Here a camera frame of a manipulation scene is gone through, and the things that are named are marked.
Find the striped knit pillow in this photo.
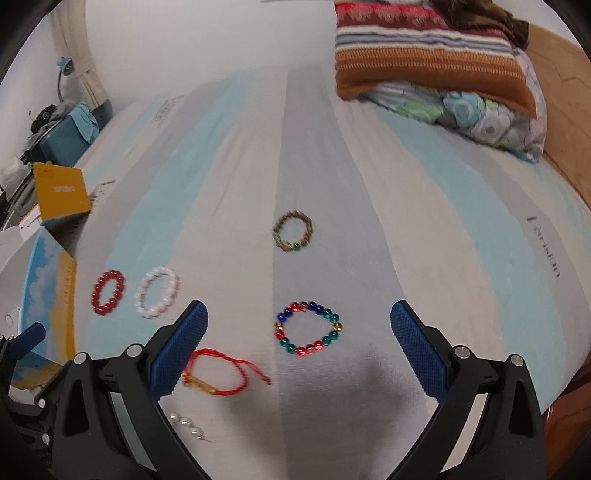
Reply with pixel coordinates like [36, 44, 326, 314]
[333, 0, 532, 112]

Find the blue desk lamp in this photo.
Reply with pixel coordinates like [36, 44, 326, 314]
[55, 56, 77, 102]

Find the striped mattress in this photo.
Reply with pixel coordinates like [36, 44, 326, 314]
[74, 65, 587, 480]

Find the pink white bead bracelet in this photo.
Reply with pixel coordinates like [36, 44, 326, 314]
[135, 265, 181, 319]

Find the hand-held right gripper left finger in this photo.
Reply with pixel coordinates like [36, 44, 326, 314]
[46, 300, 218, 480]

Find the floral quilt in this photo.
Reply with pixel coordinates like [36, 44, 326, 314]
[365, 46, 548, 164]

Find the red string bracelet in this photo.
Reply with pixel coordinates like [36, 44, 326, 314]
[180, 348, 273, 398]

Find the white cardboard box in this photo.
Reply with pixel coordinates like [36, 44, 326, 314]
[0, 161, 93, 393]

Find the teal suitcase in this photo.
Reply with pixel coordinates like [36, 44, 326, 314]
[39, 104, 114, 164]

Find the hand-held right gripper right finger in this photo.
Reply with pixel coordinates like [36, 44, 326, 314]
[390, 300, 548, 480]

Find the red bead bracelet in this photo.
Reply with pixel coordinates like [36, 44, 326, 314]
[91, 270, 126, 317]

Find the brown fuzzy blanket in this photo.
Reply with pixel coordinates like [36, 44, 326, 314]
[429, 0, 529, 47]

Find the teal cloth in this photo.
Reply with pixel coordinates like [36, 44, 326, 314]
[69, 102, 100, 144]

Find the brown bead bracelet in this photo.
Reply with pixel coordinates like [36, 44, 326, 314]
[272, 210, 315, 254]

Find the beige curtain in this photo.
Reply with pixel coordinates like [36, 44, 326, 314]
[48, 0, 109, 114]

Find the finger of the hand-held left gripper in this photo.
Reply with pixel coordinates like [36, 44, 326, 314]
[7, 322, 46, 360]

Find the black bag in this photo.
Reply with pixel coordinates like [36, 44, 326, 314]
[30, 104, 70, 134]

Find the wooden bed frame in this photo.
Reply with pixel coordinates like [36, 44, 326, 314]
[524, 21, 591, 462]

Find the pearl bracelet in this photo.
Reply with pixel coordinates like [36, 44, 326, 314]
[166, 411, 213, 444]

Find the white plastic bag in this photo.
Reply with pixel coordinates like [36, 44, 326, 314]
[0, 157, 33, 190]

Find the multicolour glass bead bracelet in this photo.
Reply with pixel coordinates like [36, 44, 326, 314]
[274, 300, 345, 357]

